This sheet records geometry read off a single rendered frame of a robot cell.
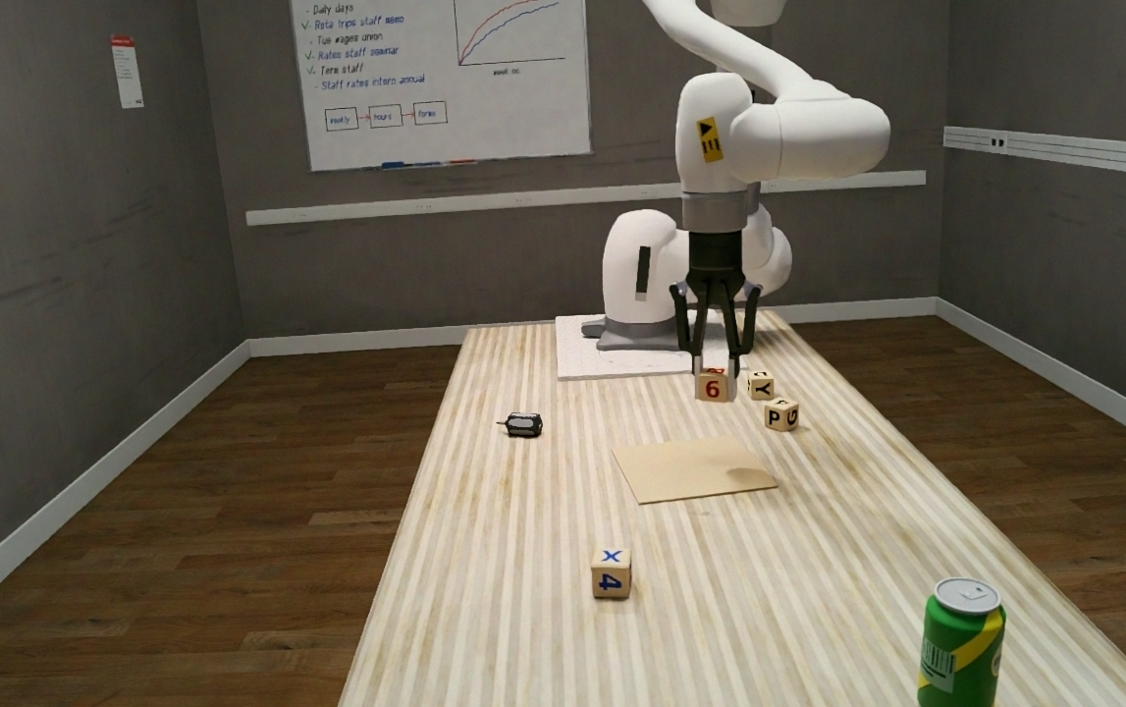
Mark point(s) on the tan square mat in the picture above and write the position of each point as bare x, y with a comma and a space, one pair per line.
690, 469

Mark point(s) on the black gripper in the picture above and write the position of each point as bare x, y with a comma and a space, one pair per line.
715, 275

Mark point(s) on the green drink can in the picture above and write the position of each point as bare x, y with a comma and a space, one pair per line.
962, 643

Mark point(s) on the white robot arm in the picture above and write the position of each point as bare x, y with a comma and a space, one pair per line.
726, 138

